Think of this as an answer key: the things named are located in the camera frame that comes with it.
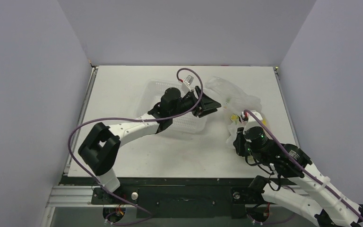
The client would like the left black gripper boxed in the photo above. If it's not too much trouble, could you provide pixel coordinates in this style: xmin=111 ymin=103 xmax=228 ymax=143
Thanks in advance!
xmin=170 ymin=87 xmax=221 ymax=118

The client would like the clear plastic bag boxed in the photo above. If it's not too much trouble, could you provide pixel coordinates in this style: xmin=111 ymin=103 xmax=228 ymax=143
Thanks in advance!
xmin=205 ymin=77 xmax=265 ymax=148

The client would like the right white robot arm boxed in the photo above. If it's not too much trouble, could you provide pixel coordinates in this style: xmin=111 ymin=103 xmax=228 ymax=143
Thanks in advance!
xmin=227 ymin=126 xmax=363 ymax=227

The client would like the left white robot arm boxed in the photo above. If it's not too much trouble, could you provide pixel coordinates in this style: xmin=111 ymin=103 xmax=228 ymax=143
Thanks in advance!
xmin=78 ymin=86 xmax=221 ymax=203

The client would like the white perforated plastic tray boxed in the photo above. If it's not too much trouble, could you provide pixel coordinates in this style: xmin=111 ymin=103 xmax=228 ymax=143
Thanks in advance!
xmin=135 ymin=79 xmax=207 ymax=133

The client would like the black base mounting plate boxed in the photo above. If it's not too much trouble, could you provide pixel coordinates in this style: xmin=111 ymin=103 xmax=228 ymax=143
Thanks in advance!
xmin=91 ymin=176 xmax=292 ymax=219

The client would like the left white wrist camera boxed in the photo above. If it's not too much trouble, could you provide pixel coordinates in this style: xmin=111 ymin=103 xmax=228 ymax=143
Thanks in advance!
xmin=181 ymin=75 xmax=194 ymax=90

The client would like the aluminium frame rail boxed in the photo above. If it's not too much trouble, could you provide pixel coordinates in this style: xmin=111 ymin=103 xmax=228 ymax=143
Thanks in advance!
xmin=40 ymin=185 xmax=107 ymax=227

